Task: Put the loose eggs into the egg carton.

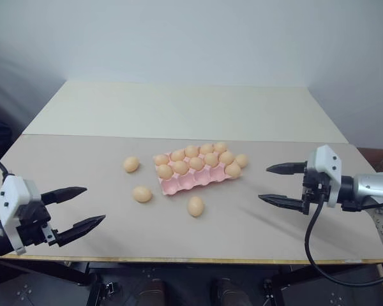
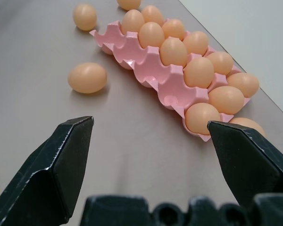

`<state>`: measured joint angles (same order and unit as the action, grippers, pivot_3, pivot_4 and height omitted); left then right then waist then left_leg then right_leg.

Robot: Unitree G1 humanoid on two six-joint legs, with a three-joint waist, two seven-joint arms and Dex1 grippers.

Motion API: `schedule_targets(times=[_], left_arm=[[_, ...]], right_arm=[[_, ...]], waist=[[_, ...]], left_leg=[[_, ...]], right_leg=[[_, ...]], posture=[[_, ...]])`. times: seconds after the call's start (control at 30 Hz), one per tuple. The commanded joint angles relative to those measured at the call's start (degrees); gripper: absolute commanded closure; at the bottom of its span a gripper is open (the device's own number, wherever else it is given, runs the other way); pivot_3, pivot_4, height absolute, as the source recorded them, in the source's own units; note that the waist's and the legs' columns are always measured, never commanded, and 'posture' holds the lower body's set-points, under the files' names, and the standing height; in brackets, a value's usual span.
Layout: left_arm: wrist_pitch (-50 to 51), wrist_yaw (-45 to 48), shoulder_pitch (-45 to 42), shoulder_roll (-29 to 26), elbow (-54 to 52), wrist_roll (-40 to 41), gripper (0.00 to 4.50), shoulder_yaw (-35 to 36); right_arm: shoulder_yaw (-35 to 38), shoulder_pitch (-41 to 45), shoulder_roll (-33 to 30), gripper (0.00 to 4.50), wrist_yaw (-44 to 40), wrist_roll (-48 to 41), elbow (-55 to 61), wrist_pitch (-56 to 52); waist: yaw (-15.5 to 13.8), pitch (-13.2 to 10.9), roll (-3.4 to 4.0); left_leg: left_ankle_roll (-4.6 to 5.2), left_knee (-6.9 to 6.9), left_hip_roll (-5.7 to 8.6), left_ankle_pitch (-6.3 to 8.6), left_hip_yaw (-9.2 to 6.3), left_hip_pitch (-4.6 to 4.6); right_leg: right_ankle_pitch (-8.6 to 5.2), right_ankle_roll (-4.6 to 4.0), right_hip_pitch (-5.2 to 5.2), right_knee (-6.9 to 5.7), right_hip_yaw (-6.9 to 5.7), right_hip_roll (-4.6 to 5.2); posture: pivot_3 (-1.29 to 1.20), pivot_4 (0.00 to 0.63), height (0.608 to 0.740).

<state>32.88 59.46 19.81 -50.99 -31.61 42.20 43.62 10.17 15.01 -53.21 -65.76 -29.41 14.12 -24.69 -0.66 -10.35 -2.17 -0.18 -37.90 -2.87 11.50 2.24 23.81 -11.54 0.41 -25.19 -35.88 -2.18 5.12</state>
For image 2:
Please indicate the pink plastic egg tray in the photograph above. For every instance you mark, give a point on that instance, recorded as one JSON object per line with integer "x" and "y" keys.
{"x": 179, "y": 94}

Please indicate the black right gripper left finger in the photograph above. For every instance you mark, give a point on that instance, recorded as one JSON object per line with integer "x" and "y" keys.
{"x": 37, "y": 183}

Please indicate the beige plastic egg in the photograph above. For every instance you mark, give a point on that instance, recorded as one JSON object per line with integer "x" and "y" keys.
{"x": 247, "y": 123}
{"x": 200, "y": 116}
{"x": 87, "y": 77}
{"x": 219, "y": 63}
{"x": 195, "y": 42}
{"x": 243, "y": 84}
{"x": 152, "y": 14}
{"x": 132, "y": 21}
{"x": 128, "y": 3}
{"x": 85, "y": 16}
{"x": 173, "y": 51}
{"x": 173, "y": 29}
{"x": 151, "y": 34}
{"x": 199, "y": 71}
{"x": 226, "y": 100}

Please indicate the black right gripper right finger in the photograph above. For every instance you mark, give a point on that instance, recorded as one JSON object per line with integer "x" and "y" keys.
{"x": 250, "y": 164}

